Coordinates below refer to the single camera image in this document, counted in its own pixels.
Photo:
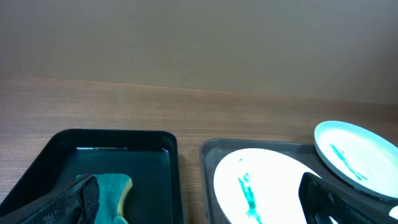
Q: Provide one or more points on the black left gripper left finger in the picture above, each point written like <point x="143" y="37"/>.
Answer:
<point x="77" y="202"/>

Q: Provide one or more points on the white plate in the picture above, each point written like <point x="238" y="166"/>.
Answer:
<point x="359" y="157"/>

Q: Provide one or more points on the black water tray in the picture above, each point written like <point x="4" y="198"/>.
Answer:
<point x="149" y="158"/>

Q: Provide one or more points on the dark grey serving tray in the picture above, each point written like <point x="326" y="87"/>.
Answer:
<point x="212" y="152"/>

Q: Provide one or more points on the green and yellow sponge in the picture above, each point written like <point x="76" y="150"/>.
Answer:
<point x="113" y="191"/>

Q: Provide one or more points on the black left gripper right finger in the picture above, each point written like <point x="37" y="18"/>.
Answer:
<point x="323" y="203"/>

